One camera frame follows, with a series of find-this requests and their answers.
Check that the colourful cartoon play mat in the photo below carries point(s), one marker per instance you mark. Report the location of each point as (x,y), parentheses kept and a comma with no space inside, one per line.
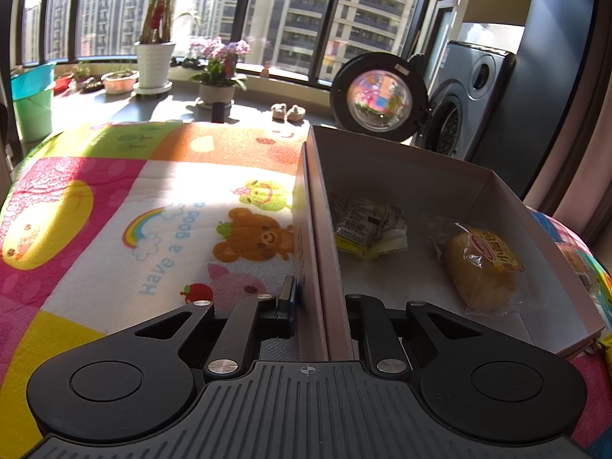
(95,248)

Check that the tall plant in white pot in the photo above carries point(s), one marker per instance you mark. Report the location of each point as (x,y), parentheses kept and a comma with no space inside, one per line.
(153,62)

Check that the pink cardboard box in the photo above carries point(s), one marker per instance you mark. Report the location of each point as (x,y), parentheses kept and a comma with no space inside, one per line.
(406,162)

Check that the bread in clear wrapper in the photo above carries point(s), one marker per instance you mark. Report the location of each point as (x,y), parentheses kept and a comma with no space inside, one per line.
(478,272)

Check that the round washing machine door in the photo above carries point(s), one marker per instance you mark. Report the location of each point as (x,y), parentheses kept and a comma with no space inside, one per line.
(377,95)

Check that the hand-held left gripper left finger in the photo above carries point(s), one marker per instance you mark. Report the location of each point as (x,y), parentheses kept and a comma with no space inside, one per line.
(294,296)

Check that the small red planter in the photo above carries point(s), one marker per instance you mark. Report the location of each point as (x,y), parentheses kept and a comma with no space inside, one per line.
(63,83)

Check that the pink bowl planter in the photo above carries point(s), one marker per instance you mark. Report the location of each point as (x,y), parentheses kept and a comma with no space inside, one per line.
(119,83)

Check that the white and yellow snack packet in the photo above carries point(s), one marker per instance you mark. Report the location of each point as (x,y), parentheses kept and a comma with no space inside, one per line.
(363,222)

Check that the teal plastic basin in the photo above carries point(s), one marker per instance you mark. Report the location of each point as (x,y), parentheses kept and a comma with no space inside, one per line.
(31,81)

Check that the small beige baby shoe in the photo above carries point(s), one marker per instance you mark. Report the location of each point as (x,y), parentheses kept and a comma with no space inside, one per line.
(296,114)
(278,112)

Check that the small dark planter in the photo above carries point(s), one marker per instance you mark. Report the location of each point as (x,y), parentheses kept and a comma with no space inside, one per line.
(88,83)

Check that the small black container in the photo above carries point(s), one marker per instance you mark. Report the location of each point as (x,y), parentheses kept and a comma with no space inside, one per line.
(218,112)

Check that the green plastic bucket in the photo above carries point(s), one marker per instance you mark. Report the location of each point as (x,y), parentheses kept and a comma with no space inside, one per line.
(33,117)

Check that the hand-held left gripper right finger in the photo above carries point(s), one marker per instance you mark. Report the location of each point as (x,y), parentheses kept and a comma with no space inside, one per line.
(358,306)

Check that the grey washing machine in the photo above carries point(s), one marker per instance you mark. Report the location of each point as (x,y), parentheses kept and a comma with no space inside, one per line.
(478,105)

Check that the pink flowers in white pot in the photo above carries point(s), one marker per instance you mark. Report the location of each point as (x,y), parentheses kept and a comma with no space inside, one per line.
(217,93)

